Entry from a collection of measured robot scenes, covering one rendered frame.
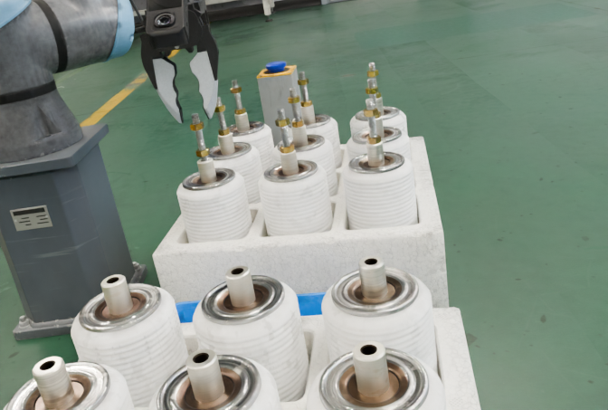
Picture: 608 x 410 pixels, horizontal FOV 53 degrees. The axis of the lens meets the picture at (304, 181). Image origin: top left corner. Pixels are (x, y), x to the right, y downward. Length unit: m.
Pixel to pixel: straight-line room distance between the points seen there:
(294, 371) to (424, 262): 0.30
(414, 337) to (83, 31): 0.72
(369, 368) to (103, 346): 0.25
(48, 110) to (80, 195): 0.14
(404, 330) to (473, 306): 0.46
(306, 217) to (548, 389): 0.36
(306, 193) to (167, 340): 0.31
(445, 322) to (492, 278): 0.42
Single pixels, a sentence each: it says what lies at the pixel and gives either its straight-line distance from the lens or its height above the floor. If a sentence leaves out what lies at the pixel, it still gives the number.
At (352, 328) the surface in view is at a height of 0.24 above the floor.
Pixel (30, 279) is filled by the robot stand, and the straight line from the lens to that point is 1.08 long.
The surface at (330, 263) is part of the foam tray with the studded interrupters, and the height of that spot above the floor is 0.15.
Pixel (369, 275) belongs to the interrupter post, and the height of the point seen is 0.27.
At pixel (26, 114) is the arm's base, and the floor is 0.36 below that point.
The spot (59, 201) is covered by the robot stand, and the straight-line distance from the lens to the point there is 1.00.
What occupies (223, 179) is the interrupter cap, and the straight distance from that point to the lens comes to 0.84.
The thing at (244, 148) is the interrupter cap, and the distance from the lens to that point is 0.96.
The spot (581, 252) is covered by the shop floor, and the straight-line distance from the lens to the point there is 1.11.
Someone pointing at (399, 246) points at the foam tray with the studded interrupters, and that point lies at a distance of 0.79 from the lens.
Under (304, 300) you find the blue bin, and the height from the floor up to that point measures 0.11.
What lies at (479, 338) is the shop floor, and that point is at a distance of 0.90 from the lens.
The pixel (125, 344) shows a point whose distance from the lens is 0.56.
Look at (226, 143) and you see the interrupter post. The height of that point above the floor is 0.27.
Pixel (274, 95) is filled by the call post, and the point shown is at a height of 0.27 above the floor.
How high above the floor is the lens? 0.54
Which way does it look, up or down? 21 degrees down
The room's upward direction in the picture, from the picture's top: 9 degrees counter-clockwise
